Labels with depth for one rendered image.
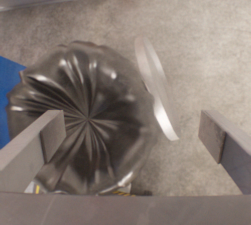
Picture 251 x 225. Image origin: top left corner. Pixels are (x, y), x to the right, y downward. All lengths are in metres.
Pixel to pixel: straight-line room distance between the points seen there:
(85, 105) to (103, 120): 0.09
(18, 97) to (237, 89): 1.20
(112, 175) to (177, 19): 1.12
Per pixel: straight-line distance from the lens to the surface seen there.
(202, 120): 0.17
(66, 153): 0.70
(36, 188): 1.10
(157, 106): 0.68
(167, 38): 1.32
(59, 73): 0.68
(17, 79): 1.08
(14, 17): 1.81
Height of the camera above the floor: 1.19
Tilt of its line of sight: 80 degrees down
